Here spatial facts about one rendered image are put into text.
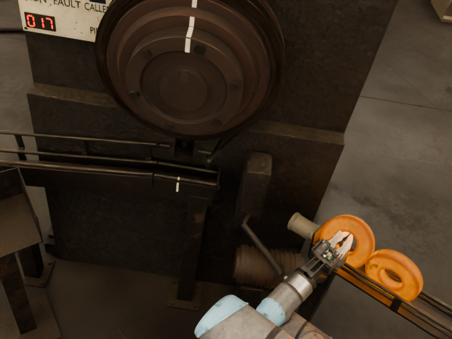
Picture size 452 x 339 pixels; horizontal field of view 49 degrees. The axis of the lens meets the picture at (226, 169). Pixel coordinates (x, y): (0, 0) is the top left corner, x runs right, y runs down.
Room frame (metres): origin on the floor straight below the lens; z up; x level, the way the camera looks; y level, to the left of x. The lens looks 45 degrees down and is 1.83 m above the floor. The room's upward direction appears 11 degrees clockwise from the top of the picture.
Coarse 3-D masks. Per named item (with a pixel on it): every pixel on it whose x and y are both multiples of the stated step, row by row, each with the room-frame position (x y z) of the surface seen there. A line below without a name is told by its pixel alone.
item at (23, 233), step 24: (0, 192) 0.90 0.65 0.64; (24, 192) 0.91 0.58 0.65; (0, 216) 0.84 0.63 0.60; (24, 216) 0.86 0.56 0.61; (0, 240) 0.76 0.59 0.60; (24, 240) 0.78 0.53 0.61; (0, 264) 0.76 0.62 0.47; (24, 288) 0.79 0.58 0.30; (0, 312) 0.82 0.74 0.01; (24, 312) 0.78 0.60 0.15; (48, 312) 0.86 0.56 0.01; (0, 336) 0.73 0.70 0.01; (24, 336) 0.75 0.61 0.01; (48, 336) 0.77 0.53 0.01
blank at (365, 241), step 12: (348, 216) 0.95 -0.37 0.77; (324, 228) 0.94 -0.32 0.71; (336, 228) 0.94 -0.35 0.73; (348, 228) 0.93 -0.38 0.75; (360, 228) 0.92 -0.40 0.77; (360, 240) 0.90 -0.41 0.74; (372, 240) 0.89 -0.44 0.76; (348, 252) 0.89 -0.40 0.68; (360, 252) 0.87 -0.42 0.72; (372, 252) 0.88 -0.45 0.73; (360, 264) 0.85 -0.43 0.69
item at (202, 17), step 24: (144, 0) 1.02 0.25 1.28; (168, 0) 1.00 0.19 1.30; (216, 0) 1.02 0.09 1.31; (120, 24) 1.00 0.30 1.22; (144, 24) 0.98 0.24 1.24; (168, 24) 0.98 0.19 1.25; (216, 24) 0.99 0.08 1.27; (240, 24) 1.01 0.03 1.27; (120, 48) 0.99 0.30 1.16; (240, 48) 0.99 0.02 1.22; (264, 48) 1.02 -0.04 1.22; (120, 72) 0.98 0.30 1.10; (264, 72) 1.01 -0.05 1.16; (120, 96) 1.00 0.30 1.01; (264, 96) 1.01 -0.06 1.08; (240, 120) 1.01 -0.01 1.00
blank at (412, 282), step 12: (384, 252) 0.84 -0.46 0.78; (396, 252) 0.84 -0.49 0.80; (372, 264) 0.83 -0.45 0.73; (384, 264) 0.82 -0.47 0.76; (396, 264) 0.80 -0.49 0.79; (408, 264) 0.80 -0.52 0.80; (372, 276) 0.82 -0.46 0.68; (384, 276) 0.82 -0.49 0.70; (408, 276) 0.78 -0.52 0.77; (420, 276) 0.79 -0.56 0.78; (396, 288) 0.79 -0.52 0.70; (408, 288) 0.77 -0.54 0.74; (420, 288) 0.77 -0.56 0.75; (408, 300) 0.76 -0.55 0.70
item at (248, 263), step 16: (240, 256) 0.92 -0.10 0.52; (256, 256) 0.92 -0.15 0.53; (288, 256) 0.95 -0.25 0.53; (240, 272) 0.88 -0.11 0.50; (256, 272) 0.88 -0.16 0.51; (272, 272) 0.89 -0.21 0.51; (288, 272) 0.90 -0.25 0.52; (240, 288) 0.88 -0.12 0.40; (256, 288) 0.89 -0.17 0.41; (256, 304) 0.88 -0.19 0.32
